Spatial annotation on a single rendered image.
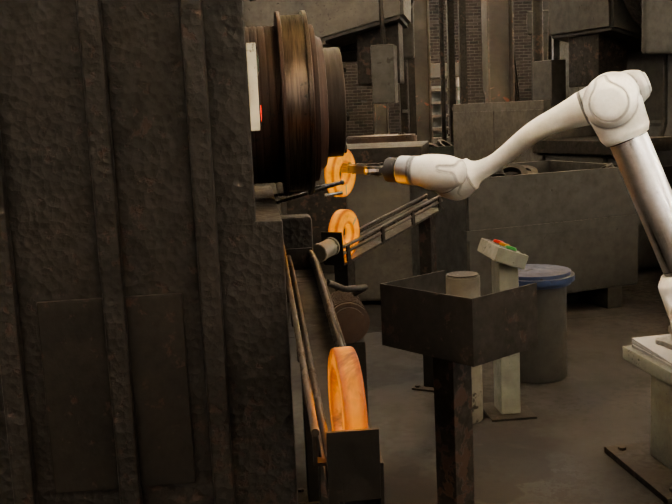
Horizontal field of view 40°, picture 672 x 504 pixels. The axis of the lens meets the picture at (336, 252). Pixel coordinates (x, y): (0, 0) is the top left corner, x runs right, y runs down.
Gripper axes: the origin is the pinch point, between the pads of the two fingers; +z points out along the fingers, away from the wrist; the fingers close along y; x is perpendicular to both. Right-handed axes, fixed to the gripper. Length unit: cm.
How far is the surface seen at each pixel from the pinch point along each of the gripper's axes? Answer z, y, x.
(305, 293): -26, -65, -25
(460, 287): -30, 29, -42
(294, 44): -23, -65, 35
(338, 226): -2.5, -6.3, -17.9
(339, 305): -12.9, -24.7, -38.3
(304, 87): -28, -67, 25
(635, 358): -91, 14, -54
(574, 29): 14, 326, 59
